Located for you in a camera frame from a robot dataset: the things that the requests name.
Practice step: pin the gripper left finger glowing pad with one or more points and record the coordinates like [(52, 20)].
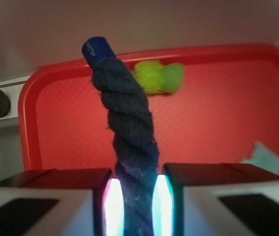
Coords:
[(82, 202)]

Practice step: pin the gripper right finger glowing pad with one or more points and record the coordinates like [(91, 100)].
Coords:
[(216, 200)]

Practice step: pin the grey sink basin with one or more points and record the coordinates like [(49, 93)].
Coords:
[(11, 161)]

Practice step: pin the green woven cloth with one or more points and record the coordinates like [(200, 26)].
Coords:
[(262, 157)]

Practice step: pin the red plastic tray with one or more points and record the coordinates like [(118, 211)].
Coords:
[(229, 100)]

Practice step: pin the green plush frog toy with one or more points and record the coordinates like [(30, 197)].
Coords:
[(156, 78)]

